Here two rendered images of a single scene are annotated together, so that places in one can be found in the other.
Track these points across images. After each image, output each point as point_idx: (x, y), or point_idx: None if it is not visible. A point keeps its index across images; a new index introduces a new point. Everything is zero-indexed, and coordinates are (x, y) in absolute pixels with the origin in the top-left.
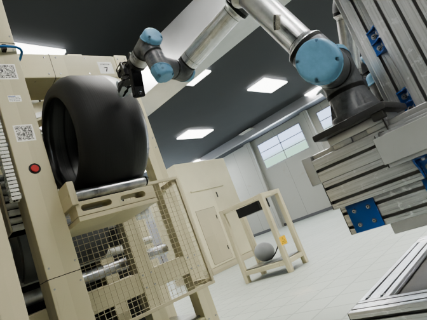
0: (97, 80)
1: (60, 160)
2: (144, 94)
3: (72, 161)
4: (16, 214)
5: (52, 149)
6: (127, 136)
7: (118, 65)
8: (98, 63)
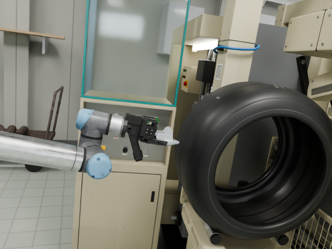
0: (199, 109)
1: (302, 154)
2: (135, 159)
3: (310, 162)
4: None
5: (296, 139)
6: (182, 184)
7: (146, 116)
8: None
